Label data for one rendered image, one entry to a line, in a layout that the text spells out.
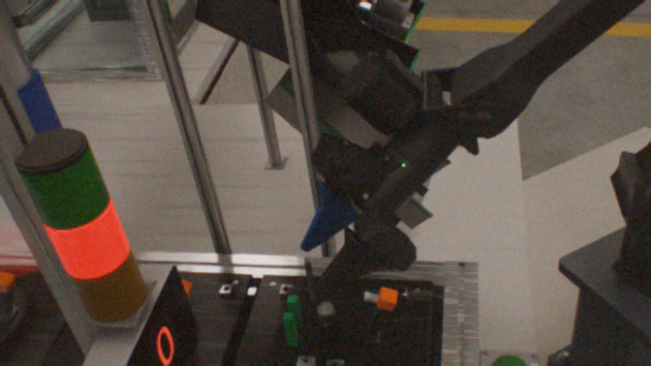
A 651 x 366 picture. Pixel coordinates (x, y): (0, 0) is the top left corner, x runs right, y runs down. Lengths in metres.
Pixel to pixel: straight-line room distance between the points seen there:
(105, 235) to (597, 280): 0.55
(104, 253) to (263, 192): 0.80
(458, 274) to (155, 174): 0.70
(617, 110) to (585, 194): 1.85
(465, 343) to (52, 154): 0.58
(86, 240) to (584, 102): 2.78
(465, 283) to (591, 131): 2.06
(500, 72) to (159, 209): 0.84
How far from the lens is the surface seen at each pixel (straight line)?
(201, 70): 1.78
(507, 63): 0.66
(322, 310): 0.84
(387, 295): 0.81
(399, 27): 1.02
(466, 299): 0.95
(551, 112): 3.07
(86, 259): 0.54
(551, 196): 1.28
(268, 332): 0.93
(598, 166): 1.36
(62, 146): 0.51
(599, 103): 3.16
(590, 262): 0.88
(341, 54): 0.95
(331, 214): 0.77
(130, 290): 0.58
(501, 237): 1.19
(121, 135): 1.61
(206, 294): 1.00
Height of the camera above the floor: 1.67
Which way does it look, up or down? 38 degrees down
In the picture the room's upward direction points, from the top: 9 degrees counter-clockwise
